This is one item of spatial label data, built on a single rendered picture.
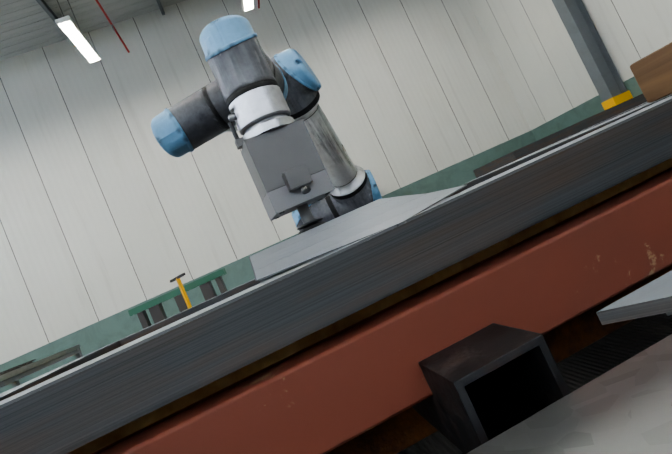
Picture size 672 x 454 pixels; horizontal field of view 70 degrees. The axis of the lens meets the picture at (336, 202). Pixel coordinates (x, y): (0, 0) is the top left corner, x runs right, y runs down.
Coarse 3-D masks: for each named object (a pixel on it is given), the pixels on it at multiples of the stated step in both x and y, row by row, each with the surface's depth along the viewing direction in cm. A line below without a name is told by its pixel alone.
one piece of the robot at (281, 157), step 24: (288, 120) 63; (240, 144) 63; (264, 144) 62; (288, 144) 62; (312, 144) 63; (264, 168) 61; (288, 168) 62; (312, 168) 63; (264, 192) 62; (288, 192) 61; (312, 192) 62; (312, 216) 64
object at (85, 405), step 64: (640, 128) 31; (512, 192) 29; (576, 192) 30; (320, 256) 37; (384, 256) 28; (448, 256) 28; (192, 320) 25; (256, 320) 26; (320, 320) 26; (64, 384) 24; (128, 384) 25; (192, 384) 25; (0, 448) 23; (64, 448) 24
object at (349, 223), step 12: (384, 204) 52; (396, 204) 48; (360, 216) 51; (372, 216) 46; (336, 228) 49; (348, 228) 45; (300, 240) 52; (312, 240) 47; (276, 252) 50; (288, 252) 46; (252, 264) 48; (264, 264) 45
